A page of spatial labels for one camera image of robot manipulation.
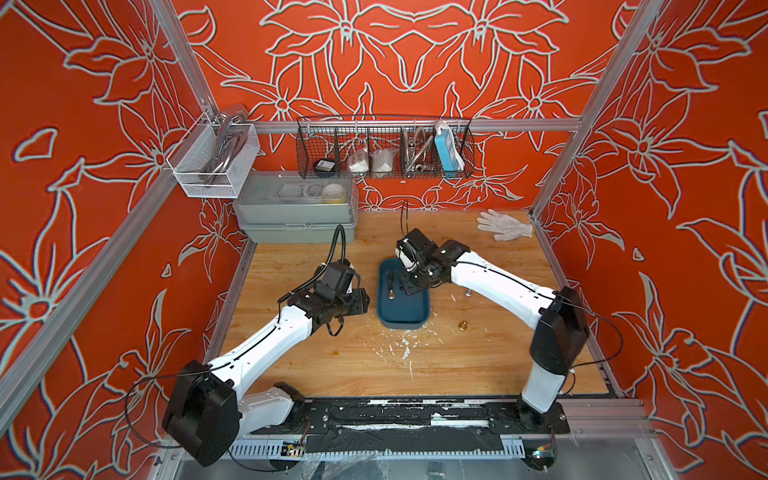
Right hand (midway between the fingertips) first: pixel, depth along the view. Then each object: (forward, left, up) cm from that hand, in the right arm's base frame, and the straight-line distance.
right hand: (400, 285), depth 82 cm
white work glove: (+35, -41, -13) cm, 56 cm away
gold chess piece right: (-6, -19, -13) cm, 24 cm away
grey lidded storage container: (+29, +35, +3) cm, 46 cm away
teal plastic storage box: (-2, +1, -12) cm, 12 cm away
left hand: (-3, +10, -2) cm, 11 cm away
